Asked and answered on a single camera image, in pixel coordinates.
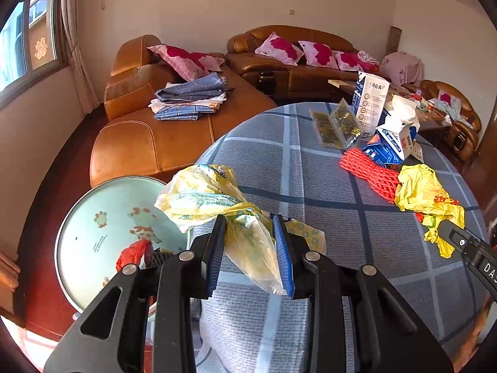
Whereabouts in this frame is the pink floral cushion right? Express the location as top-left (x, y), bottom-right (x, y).
top-left (333, 51), bottom-right (380, 72)

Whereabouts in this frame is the blue plaid tablecloth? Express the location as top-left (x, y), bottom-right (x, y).
top-left (194, 103), bottom-right (488, 372)

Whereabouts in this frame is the mint cartoon trash bin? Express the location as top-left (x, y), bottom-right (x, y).
top-left (54, 176), bottom-right (193, 312)

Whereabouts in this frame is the orange leather chaise sofa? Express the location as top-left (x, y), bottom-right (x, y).
top-left (89, 35), bottom-right (276, 186)

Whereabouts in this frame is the pink floral pillow on chaise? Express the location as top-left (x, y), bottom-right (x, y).
top-left (148, 44), bottom-right (225, 82)

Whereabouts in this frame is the dark grey knitted cloth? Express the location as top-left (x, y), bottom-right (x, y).
top-left (147, 251), bottom-right (174, 268)

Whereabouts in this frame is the pink cloth covered stand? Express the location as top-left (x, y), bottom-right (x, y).
top-left (379, 51), bottom-right (424, 85)

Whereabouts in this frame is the torn blue white milk carton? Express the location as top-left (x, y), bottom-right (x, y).
top-left (362, 95), bottom-right (420, 168)

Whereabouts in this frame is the pink floral cushion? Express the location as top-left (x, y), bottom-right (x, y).
top-left (298, 40), bottom-right (339, 70)
top-left (254, 32), bottom-right (304, 66)
top-left (333, 51), bottom-right (380, 72)

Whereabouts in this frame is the pale yellow plastic bag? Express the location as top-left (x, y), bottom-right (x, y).
top-left (153, 163), bottom-right (327, 296)

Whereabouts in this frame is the tall white blue carton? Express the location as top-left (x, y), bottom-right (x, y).
top-left (351, 71), bottom-right (390, 136)

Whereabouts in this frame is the red foam fruit net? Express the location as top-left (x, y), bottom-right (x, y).
top-left (340, 147), bottom-right (400, 204)

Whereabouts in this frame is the folded blue plaid bedding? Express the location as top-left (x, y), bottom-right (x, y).
top-left (148, 72), bottom-right (232, 120)

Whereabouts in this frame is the brown leather sofa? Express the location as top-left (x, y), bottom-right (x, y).
top-left (226, 25), bottom-right (359, 101)

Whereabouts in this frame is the window with wooden frame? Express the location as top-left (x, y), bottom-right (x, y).
top-left (1, 0), bottom-right (68, 108)

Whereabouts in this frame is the person's right hand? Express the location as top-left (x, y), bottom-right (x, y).
top-left (452, 300), bottom-right (496, 372)

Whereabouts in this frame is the pink floral cushion middle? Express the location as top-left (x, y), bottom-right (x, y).
top-left (298, 40), bottom-right (339, 70)

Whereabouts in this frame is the wooden coffee table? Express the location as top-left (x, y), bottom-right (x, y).
top-left (328, 79), bottom-right (451, 131)

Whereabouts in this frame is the red plastic bag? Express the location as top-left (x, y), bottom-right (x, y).
top-left (116, 240), bottom-right (153, 272)

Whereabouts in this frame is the pink floral cushion left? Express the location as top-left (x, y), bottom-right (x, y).
top-left (254, 32), bottom-right (304, 66)

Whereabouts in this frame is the beige curtain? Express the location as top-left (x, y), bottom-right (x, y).
top-left (61, 0), bottom-right (99, 115)

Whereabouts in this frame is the gold patterned sachet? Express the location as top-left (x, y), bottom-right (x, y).
top-left (330, 99), bottom-right (363, 149)
top-left (310, 110), bottom-right (343, 149)

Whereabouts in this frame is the brown leather armchair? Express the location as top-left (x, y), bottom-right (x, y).
top-left (403, 80), bottom-right (482, 164)

